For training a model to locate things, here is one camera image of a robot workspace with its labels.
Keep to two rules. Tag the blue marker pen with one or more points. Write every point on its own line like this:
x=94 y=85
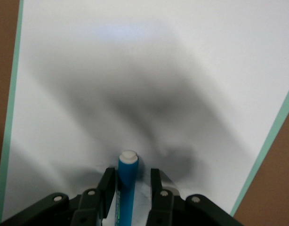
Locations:
x=126 y=171

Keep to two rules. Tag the white paper sheet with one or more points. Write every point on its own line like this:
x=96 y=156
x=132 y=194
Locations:
x=135 y=47

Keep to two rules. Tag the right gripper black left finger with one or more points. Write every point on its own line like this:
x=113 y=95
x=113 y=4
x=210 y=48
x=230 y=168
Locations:
x=104 y=188

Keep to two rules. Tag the teal clipboard with metal clip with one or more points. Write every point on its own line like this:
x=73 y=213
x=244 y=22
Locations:
x=11 y=94

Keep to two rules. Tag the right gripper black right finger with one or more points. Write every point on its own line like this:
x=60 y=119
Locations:
x=157 y=188

